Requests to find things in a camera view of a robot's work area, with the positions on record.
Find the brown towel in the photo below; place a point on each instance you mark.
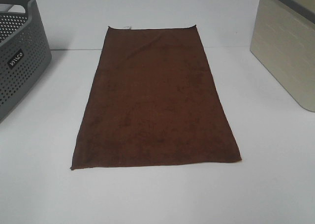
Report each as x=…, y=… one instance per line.
x=153, y=102

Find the beige storage box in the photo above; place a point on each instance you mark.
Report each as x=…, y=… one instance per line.
x=283, y=40

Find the grey perforated plastic basket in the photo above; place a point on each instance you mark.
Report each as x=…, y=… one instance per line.
x=24, y=53

